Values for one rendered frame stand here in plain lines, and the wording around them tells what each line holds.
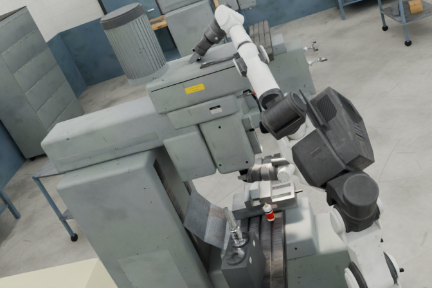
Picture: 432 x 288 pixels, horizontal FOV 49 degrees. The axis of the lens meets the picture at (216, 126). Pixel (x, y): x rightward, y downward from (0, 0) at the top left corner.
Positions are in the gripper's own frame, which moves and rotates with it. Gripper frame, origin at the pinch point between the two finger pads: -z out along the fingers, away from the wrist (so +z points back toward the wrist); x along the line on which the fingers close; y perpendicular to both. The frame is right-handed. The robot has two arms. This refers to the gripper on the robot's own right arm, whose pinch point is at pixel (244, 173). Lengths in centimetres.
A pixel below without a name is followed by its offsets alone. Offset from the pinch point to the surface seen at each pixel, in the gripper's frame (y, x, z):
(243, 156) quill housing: -16.3, 8.2, 8.1
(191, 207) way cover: 13.6, 8.2, -34.4
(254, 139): -19.2, -1.1, 11.9
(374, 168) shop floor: 123, -164, 27
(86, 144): -46, 28, -61
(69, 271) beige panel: -107, 160, 75
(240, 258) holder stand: 7, 51, 12
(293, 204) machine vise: 24.7, -4.0, 18.3
